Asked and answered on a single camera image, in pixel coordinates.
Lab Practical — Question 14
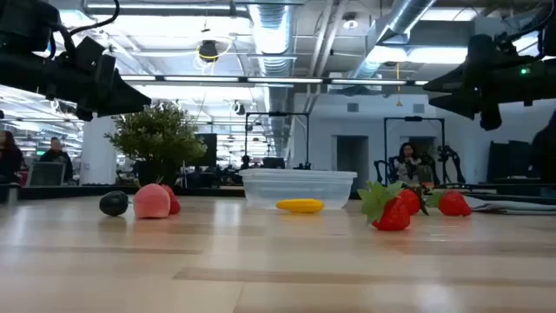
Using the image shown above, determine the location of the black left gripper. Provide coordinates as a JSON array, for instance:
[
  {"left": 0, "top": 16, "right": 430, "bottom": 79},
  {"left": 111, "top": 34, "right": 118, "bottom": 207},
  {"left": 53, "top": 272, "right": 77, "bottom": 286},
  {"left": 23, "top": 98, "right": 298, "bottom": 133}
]
[{"left": 52, "top": 55, "right": 152, "bottom": 123}]

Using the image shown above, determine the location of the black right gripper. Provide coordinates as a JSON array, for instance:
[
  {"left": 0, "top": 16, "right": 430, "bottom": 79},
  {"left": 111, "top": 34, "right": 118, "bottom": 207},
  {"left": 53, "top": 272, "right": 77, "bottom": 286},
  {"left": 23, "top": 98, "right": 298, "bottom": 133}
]
[{"left": 423, "top": 62, "right": 529, "bottom": 132}]

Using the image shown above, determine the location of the dark round toy fruit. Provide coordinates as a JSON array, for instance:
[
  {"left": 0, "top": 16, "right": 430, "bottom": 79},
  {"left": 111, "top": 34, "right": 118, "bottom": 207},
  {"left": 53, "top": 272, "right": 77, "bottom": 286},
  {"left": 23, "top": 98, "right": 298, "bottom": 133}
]
[{"left": 98, "top": 190, "right": 130, "bottom": 217}]

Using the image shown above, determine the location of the pink toy peach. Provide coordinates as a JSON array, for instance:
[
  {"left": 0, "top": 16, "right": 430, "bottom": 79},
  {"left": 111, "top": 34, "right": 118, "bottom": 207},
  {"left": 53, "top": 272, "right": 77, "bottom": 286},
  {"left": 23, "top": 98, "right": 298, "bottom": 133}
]
[{"left": 132, "top": 183, "right": 171, "bottom": 220}]

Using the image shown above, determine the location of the red toy strawberry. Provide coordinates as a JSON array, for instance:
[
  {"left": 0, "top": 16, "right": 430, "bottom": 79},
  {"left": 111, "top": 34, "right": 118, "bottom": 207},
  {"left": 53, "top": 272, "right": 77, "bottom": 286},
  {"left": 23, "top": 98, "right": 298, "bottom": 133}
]
[
  {"left": 398, "top": 186, "right": 430, "bottom": 217},
  {"left": 425, "top": 189, "right": 473, "bottom": 217},
  {"left": 156, "top": 176, "right": 182, "bottom": 216}
]

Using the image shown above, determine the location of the toy strawberry with large leaf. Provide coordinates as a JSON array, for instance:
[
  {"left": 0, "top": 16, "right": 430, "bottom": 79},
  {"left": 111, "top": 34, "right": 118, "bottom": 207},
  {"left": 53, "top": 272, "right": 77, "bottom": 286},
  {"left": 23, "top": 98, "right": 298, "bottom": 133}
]
[{"left": 357, "top": 180, "right": 412, "bottom": 232}]

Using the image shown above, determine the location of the yellow toy banana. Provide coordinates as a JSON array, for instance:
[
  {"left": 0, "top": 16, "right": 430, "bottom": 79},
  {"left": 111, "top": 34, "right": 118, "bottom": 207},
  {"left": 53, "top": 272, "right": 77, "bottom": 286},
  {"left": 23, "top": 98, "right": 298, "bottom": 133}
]
[{"left": 275, "top": 198, "right": 326, "bottom": 215}]

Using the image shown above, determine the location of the grey tupperware lid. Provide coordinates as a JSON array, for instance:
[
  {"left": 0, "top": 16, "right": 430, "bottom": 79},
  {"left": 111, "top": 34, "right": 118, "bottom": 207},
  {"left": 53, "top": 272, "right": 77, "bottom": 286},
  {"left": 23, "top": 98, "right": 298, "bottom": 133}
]
[{"left": 463, "top": 194, "right": 556, "bottom": 216}]

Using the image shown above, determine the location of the clear plastic tupperware container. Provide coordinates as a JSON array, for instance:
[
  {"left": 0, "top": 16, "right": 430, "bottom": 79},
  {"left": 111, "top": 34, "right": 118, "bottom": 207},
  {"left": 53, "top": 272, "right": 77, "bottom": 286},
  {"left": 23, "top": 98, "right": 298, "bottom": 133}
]
[{"left": 239, "top": 168, "right": 359, "bottom": 211}]

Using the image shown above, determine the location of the green potted plant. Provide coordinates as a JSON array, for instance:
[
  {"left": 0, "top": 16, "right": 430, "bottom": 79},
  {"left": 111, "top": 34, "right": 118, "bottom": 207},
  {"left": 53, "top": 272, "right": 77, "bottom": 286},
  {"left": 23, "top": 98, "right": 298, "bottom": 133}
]
[{"left": 104, "top": 101, "right": 209, "bottom": 188}]

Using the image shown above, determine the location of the person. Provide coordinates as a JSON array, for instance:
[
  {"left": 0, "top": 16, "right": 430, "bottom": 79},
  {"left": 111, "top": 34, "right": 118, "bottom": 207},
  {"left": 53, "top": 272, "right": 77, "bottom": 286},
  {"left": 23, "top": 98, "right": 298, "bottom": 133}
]
[
  {"left": 0, "top": 130, "right": 25, "bottom": 186},
  {"left": 392, "top": 142, "right": 426, "bottom": 189},
  {"left": 529, "top": 108, "right": 556, "bottom": 186},
  {"left": 38, "top": 137, "right": 75, "bottom": 183}
]

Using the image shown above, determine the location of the dark background monitor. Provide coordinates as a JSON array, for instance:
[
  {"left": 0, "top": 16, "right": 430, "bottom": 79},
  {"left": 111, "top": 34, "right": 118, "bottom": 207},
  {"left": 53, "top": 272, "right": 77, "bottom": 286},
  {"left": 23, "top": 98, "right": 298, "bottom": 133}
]
[
  {"left": 486, "top": 139, "right": 533, "bottom": 182},
  {"left": 194, "top": 132, "right": 218, "bottom": 169}
]

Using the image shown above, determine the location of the overhead light bar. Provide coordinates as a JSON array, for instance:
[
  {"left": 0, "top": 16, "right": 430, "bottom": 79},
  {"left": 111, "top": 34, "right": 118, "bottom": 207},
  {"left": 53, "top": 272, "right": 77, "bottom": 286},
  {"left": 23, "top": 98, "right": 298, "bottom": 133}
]
[{"left": 120, "top": 75, "right": 430, "bottom": 87}]

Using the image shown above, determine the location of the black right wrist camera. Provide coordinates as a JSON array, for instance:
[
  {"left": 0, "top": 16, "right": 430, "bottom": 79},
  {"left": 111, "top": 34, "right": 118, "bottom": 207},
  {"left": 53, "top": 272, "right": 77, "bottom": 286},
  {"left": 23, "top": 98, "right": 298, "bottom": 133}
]
[{"left": 467, "top": 33, "right": 499, "bottom": 69}]

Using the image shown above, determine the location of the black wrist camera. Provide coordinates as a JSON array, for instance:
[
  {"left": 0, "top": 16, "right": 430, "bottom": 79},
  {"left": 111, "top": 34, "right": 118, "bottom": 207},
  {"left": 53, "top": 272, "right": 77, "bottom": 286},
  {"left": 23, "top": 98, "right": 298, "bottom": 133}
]
[
  {"left": 76, "top": 37, "right": 106, "bottom": 66},
  {"left": 467, "top": 33, "right": 499, "bottom": 69}
]

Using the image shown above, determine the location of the black background rig frame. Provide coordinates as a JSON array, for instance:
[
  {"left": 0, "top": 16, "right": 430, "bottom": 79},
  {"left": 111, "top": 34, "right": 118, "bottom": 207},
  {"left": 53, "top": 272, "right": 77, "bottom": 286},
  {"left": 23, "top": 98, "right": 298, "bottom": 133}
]
[
  {"left": 244, "top": 111, "right": 311, "bottom": 171},
  {"left": 383, "top": 116, "right": 447, "bottom": 186}
]

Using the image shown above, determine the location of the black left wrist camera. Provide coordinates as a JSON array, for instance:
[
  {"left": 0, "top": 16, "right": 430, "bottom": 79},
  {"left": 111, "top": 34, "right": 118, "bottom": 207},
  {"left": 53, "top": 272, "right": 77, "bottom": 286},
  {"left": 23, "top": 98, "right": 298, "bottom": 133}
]
[{"left": 76, "top": 37, "right": 106, "bottom": 66}]

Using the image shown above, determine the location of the silver ceiling air duct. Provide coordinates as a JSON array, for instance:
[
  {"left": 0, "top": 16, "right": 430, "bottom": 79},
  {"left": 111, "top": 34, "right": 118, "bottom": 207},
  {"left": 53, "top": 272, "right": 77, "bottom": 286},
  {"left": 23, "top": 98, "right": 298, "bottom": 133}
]
[
  {"left": 248, "top": 0, "right": 297, "bottom": 166},
  {"left": 349, "top": 0, "right": 438, "bottom": 82}
]

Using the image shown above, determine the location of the black left camera cable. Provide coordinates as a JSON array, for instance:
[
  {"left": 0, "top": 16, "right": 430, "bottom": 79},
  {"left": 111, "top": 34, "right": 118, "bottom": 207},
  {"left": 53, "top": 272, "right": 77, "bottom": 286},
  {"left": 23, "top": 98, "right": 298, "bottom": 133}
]
[{"left": 68, "top": 0, "right": 122, "bottom": 37}]

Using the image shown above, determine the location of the black ceiling camera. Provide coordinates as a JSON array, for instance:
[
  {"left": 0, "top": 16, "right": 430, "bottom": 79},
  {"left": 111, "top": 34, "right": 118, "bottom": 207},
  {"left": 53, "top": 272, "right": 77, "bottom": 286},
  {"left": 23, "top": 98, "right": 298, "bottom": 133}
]
[{"left": 198, "top": 39, "right": 220, "bottom": 63}]

